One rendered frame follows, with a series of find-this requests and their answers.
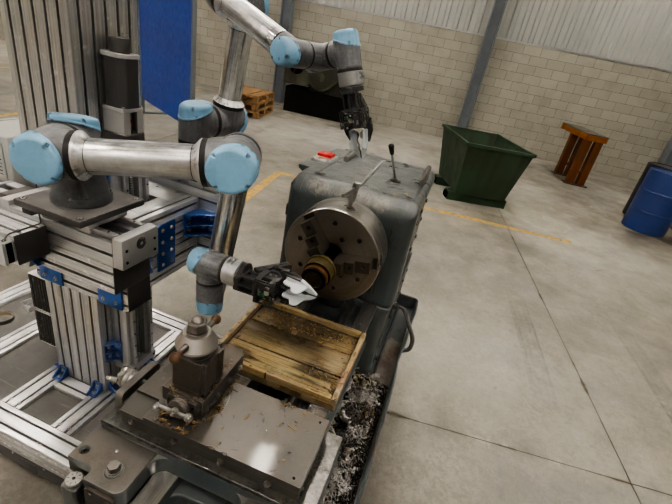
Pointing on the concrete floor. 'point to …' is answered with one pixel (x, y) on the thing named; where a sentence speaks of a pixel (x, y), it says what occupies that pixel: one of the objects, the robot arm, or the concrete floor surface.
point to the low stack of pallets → (255, 99)
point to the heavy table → (579, 154)
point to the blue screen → (167, 53)
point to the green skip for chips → (479, 166)
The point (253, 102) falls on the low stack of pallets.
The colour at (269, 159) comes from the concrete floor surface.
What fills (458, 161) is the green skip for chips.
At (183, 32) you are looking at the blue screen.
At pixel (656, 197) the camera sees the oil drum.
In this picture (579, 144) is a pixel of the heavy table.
